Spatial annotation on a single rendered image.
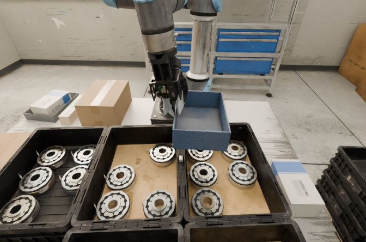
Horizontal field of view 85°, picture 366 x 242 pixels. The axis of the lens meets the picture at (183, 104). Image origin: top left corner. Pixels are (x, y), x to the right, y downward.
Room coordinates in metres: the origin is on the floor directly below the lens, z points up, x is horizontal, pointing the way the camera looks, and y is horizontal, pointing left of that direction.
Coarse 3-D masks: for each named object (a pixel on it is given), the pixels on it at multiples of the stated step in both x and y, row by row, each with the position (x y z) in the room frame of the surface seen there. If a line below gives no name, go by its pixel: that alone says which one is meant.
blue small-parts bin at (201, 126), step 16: (192, 96) 0.57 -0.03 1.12; (208, 96) 0.57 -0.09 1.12; (192, 112) 0.54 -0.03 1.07; (208, 112) 0.54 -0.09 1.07; (224, 112) 0.47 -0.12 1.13; (176, 128) 0.46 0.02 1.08; (192, 128) 0.46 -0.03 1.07; (208, 128) 0.46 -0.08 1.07; (224, 128) 0.43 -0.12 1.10; (176, 144) 0.38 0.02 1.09; (192, 144) 0.38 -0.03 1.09; (208, 144) 0.38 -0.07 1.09; (224, 144) 0.38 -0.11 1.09
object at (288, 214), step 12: (252, 132) 0.60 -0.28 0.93; (264, 156) 0.47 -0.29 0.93; (276, 180) 0.38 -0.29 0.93; (288, 204) 0.30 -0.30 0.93; (192, 216) 0.27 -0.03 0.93; (204, 216) 0.27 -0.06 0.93; (216, 216) 0.27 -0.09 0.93; (228, 216) 0.27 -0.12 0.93; (240, 216) 0.27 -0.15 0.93; (252, 216) 0.27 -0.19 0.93; (264, 216) 0.27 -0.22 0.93; (276, 216) 0.27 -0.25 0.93; (288, 216) 0.27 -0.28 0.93
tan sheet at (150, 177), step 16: (128, 144) 0.63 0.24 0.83; (144, 144) 0.63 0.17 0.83; (128, 160) 0.54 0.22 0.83; (144, 160) 0.54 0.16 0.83; (144, 176) 0.47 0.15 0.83; (160, 176) 0.47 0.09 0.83; (176, 176) 0.47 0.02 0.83; (128, 192) 0.40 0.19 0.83; (144, 192) 0.40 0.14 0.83; (176, 192) 0.40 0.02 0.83; (112, 208) 0.34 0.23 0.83; (176, 208) 0.34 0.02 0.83
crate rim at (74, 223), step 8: (112, 128) 0.63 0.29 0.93; (120, 128) 0.63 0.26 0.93; (128, 128) 0.63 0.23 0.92; (104, 144) 0.53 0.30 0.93; (176, 152) 0.50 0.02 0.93; (96, 160) 0.46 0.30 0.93; (88, 176) 0.39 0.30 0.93; (88, 184) 0.37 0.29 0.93; (80, 200) 0.31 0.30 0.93; (80, 208) 0.29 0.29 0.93; (72, 216) 0.27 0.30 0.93; (72, 224) 0.25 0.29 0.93; (80, 224) 0.25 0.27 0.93; (88, 224) 0.25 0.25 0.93; (96, 224) 0.25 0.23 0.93; (104, 224) 0.26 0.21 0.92; (112, 224) 0.25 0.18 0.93; (120, 224) 0.25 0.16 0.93; (128, 224) 0.25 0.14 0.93; (136, 224) 0.25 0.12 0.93; (144, 224) 0.25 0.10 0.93
